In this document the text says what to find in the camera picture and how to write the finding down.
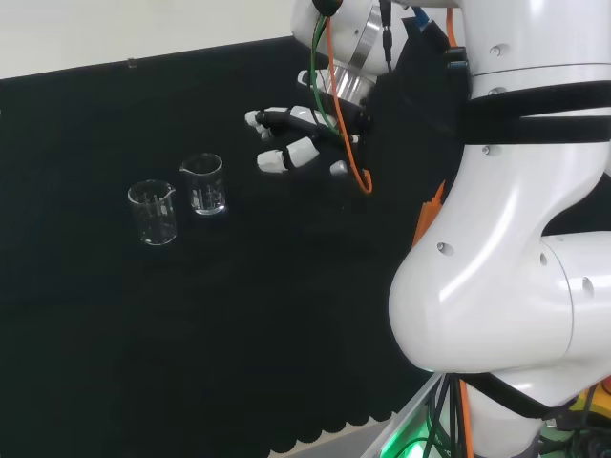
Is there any black bench cloth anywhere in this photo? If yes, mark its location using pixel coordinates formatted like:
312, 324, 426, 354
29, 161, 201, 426
0, 35, 472, 458

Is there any grey metal base plate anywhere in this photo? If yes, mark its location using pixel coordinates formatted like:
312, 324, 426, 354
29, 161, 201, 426
365, 371, 448, 458

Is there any clear glass beaker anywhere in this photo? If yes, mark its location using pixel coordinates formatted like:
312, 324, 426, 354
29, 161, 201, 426
179, 152, 228, 217
127, 179, 179, 247

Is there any black cable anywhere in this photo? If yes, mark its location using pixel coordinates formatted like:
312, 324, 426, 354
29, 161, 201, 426
379, 0, 395, 73
424, 374, 462, 458

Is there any green cable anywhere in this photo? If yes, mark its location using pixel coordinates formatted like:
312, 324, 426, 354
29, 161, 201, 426
308, 12, 346, 140

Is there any yellow stop button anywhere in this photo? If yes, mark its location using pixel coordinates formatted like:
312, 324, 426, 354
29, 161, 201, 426
570, 386, 611, 430

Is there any orange cable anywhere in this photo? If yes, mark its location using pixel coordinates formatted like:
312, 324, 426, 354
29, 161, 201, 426
457, 379, 476, 458
326, 12, 374, 195

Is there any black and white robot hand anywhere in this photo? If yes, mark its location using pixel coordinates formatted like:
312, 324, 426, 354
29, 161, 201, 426
243, 69, 378, 178

